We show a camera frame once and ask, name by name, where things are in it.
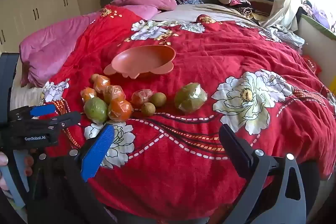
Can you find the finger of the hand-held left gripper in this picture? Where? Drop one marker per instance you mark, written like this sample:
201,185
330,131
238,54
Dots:
43,110
65,120

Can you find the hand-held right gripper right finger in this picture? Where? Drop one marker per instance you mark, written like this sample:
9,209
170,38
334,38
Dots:
235,146

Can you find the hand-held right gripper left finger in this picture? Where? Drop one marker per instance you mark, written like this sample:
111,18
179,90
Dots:
97,151

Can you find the plastic-wrapped green citrus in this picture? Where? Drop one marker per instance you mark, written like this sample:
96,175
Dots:
190,98
95,109

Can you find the plastic-wrapped orange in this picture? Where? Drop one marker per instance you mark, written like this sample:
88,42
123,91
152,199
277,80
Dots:
114,94
101,83
120,110
88,94

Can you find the brown longan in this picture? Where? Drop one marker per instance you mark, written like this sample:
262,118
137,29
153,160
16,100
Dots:
148,109
158,99
95,77

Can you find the small red tomato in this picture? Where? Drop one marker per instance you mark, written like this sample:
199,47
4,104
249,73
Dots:
140,97

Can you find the pink plastic bowl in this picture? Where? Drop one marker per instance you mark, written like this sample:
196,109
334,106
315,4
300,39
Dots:
139,60

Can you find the person's left hand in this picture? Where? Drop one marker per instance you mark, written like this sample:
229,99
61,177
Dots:
29,165

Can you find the white mattress sheet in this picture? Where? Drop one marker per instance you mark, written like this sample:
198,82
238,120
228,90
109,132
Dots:
25,95

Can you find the pink quilt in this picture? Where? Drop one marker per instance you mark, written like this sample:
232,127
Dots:
52,43

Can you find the red floral blanket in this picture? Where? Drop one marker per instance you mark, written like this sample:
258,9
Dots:
210,61

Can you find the red plastic bag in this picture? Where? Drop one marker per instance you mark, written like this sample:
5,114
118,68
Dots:
311,64

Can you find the yellow flat packet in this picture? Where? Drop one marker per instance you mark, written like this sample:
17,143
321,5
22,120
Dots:
332,88

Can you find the grey white crumpled cloth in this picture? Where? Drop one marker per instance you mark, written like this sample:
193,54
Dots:
286,35

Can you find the beige bed sheet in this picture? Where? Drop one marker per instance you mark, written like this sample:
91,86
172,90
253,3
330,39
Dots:
199,11

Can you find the green window seat cushion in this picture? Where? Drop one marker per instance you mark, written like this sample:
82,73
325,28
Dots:
319,28

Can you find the blue patterned cloth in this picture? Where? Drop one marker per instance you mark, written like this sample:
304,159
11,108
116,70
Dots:
189,1

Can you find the purple clothes pile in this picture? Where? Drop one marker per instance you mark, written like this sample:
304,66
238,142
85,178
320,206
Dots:
315,12

